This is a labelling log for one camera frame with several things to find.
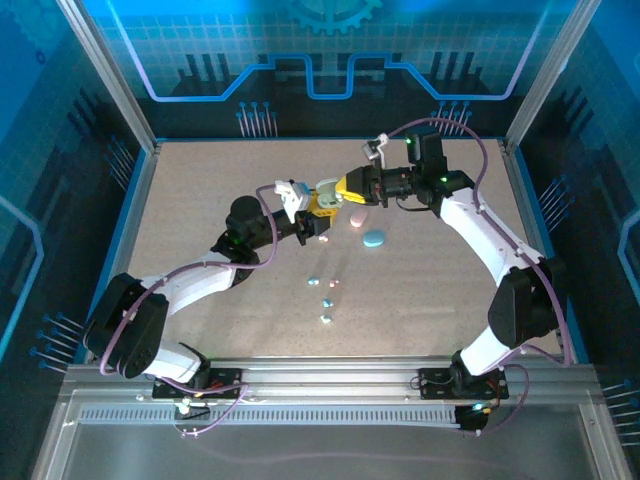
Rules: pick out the black controller box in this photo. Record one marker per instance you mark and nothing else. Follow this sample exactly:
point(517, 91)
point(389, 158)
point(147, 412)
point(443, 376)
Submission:
point(472, 417)

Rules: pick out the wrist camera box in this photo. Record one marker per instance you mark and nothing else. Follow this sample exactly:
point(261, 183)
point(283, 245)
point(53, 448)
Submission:
point(292, 195)
point(375, 149)

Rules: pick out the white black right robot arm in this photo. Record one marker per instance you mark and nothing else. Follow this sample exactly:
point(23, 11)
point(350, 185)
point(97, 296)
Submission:
point(490, 235)

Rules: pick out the blue earbud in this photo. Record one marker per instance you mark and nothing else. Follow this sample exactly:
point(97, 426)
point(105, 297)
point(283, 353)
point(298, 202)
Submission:
point(327, 302)
point(313, 281)

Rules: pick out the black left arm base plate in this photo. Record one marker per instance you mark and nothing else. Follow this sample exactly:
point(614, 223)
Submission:
point(227, 375)

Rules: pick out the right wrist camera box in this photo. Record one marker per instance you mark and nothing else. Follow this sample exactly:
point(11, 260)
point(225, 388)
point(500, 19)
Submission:
point(375, 149)

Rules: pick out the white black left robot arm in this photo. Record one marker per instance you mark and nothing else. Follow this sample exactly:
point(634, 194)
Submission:
point(200, 285)

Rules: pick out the aluminium table side rail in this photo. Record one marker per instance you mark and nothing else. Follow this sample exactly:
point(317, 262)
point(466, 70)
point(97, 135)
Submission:
point(140, 200)
point(523, 200)

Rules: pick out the blue earbud charging case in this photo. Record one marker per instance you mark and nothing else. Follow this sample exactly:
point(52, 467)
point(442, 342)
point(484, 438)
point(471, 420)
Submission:
point(374, 238)

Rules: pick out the aluminium frame post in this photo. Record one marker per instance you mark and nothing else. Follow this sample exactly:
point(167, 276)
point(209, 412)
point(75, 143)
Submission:
point(111, 75)
point(544, 75)

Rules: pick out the pink earbud charging case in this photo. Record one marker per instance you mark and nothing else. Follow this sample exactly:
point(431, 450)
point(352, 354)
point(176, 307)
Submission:
point(358, 218)

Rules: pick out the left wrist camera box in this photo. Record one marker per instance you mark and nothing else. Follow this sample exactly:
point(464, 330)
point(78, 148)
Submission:
point(292, 195)

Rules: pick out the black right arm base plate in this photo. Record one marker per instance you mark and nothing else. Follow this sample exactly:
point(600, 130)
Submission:
point(435, 385)

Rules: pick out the aluminium mounting rail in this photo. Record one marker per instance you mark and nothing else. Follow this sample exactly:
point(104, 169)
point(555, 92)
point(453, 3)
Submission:
point(330, 375)

